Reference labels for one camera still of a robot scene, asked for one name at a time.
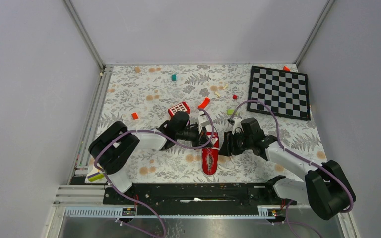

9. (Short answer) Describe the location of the orange red curved block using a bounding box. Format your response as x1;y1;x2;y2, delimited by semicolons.
197;97;210;109

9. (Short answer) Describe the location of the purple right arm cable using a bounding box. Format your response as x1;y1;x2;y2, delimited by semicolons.
229;99;357;238

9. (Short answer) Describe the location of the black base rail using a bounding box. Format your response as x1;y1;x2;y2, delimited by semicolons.
103;183;289;216

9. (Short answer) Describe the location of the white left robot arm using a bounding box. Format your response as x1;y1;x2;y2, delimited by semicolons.
88;110;218;204

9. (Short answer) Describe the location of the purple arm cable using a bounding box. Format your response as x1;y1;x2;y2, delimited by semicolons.
93;108;215;238
229;99;357;238

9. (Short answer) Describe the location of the floral patterned table mat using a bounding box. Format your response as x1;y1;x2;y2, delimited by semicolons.
97;65;327;183

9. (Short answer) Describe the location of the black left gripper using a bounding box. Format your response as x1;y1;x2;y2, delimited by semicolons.
176;124;213;150

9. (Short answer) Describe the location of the yellow green block stack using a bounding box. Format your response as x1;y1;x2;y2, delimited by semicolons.
86;171;105;183

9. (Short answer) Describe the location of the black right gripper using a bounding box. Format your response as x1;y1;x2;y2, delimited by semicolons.
218;130;253;156

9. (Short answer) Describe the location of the black grey chessboard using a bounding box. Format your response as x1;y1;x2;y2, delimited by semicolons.
247;66;311;121

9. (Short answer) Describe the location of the red canvas sneaker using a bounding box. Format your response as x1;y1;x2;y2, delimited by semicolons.
202;126;236;176

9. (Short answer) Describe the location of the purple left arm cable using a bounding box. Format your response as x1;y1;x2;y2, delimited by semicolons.
93;108;215;238

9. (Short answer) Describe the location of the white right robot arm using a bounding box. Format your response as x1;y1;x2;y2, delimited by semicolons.
219;118;356;220

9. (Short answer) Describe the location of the red white window brick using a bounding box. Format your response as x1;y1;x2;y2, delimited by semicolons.
168;102;191;117

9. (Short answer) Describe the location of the green rectangular block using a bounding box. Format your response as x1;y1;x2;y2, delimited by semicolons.
227;109;235;115

